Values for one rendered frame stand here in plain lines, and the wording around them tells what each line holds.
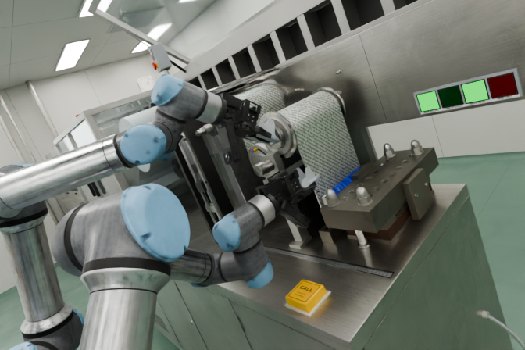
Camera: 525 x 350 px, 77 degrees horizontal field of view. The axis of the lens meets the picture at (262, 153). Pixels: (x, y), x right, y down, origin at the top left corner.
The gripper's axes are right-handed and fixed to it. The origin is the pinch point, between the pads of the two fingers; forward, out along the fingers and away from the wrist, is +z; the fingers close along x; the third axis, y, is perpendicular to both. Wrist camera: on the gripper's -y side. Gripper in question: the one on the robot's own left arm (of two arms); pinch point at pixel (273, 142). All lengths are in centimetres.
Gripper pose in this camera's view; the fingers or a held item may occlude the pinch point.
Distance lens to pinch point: 94.7
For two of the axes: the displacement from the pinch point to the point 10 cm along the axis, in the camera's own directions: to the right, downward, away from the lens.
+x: -6.2, 0.9, 7.8
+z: 7.7, 2.8, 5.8
